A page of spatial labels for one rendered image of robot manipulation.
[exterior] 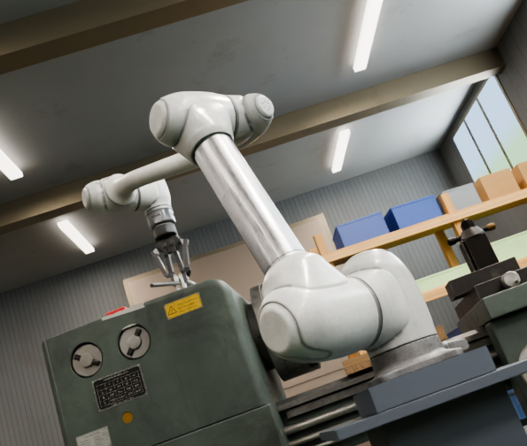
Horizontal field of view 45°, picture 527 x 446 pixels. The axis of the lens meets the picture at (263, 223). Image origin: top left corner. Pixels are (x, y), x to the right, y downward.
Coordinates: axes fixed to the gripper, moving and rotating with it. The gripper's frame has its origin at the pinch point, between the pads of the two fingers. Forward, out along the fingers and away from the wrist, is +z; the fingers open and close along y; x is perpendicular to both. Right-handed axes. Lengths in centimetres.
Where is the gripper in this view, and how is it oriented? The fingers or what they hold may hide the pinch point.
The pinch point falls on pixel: (181, 284)
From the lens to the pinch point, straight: 204.9
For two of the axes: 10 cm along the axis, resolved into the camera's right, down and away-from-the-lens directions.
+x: 1.6, 2.7, 9.5
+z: 3.2, 8.9, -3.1
